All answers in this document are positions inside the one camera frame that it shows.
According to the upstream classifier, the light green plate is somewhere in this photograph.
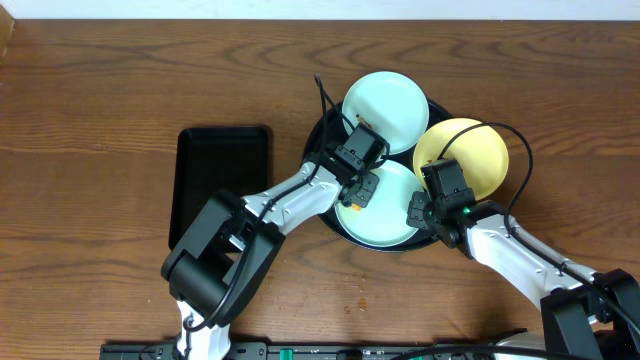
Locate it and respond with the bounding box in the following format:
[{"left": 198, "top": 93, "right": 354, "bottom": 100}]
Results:
[
  {"left": 336, "top": 160, "right": 423, "bottom": 247},
  {"left": 341, "top": 71, "right": 430, "bottom": 155}
]

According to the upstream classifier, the yellow plate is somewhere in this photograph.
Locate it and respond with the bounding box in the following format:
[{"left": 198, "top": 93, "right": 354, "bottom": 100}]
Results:
[{"left": 413, "top": 118, "right": 509, "bottom": 200}]

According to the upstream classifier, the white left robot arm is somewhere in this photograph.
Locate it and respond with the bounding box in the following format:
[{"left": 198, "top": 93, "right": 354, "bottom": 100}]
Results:
[{"left": 161, "top": 142, "right": 387, "bottom": 359}]

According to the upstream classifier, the round black tray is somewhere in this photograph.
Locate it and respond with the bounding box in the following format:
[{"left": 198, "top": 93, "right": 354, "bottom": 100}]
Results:
[{"left": 302, "top": 98, "right": 453, "bottom": 252}]

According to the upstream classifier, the rectangular black tray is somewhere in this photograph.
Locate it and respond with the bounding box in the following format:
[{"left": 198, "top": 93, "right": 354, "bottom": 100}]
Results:
[{"left": 168, "top": 126, "right": 272, "bottom": 248}]

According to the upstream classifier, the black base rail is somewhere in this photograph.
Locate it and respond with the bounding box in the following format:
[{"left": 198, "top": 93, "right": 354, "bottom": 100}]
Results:
[{"left": 99, "top": 340, "right": 551, "bottom": 360}]

